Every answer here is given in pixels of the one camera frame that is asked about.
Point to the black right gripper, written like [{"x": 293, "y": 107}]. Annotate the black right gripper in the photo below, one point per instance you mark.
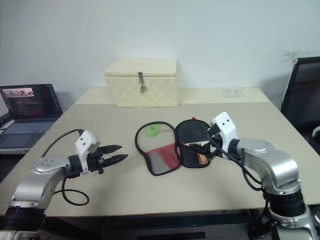
[{"x": 215, "y": 136}]

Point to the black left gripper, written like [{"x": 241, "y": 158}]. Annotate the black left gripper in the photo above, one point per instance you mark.
[{"x": 94, "y": 160}]

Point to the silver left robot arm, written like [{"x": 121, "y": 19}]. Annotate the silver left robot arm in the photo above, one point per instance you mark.
[{"x": 27, "y": 187}]

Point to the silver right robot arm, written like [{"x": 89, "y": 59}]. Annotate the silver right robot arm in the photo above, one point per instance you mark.
[{"x": 280, "y": 167}]

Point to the black mesh paddle case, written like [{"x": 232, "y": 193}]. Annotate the black mesh paddle case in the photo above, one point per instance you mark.
[{"x": 160, "y": 160}]

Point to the white table power socket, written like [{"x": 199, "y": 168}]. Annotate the white table power socket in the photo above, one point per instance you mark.
[{"x": 232, "y": 92}]

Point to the beige lidded storage box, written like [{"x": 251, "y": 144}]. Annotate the beige lidded storage box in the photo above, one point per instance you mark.
[{"x": 146, "y": 95}]

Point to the metal box latch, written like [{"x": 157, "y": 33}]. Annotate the metal box latch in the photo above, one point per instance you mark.
[{"x": 141, "y": 80}]

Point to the open grey laptop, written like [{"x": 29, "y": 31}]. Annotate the open grey laptop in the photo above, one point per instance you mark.
[{"x": 30, "y": 117}]

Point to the black office chair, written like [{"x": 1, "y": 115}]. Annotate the black office chair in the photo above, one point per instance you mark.
[{"x": 302, "y": 100}]

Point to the small black device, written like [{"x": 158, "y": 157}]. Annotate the small black device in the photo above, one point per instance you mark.
[{"x": 5, "y": 118}]

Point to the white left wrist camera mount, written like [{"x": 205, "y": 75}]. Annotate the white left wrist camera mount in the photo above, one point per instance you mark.
[{"x": 85, "y": 143}]

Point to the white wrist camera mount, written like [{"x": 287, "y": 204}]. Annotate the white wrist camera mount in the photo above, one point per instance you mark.
[
  {"x": 85, "y": 143},
  {"x": 225, "y": 126}
]

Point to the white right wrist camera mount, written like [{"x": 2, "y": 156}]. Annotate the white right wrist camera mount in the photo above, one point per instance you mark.
[{"x": 225, "y": 126}]

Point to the dark metal table frame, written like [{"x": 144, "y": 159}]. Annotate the dark metal table frame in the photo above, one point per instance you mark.
[{"x": 150, "y": 222}]

